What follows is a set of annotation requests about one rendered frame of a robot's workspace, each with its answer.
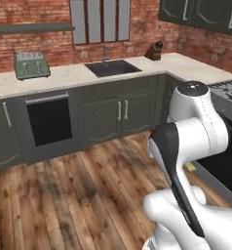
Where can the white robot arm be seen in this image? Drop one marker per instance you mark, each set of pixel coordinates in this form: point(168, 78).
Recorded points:
point(199, 130)

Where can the brown knife block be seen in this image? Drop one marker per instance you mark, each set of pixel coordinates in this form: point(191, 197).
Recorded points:
point(154, 51)

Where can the dark grey base cupboards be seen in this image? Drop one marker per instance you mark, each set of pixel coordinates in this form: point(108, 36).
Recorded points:
point(103, 122)

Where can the dark sink basin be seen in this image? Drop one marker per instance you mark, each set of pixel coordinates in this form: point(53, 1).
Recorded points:
point(113, 68)

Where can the dark grey dishwasher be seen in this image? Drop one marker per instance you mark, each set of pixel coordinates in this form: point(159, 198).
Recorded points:
point(49, 123)

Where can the grey tap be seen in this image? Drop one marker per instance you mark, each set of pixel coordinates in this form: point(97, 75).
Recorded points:
point(104, 54)

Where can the small yellow object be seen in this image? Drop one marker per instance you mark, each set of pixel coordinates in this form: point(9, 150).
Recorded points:
point(190, 167)

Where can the green toaster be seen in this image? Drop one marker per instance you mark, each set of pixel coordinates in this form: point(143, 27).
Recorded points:
point(31, 66)

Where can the window with grey panes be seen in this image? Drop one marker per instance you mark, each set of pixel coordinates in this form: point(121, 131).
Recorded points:
point(95, 20)

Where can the gas hob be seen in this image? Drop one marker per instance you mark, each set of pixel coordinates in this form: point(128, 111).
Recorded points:
point(230, 88)

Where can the grey oven with black door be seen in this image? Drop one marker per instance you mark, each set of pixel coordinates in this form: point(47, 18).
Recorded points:
point(230, 162)

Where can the dark grey wall shelf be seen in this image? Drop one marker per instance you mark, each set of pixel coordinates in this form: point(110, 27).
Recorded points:
point(30, 28)

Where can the dark grey wall cupboards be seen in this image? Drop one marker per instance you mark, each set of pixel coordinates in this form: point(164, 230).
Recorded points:
point(199, 13)

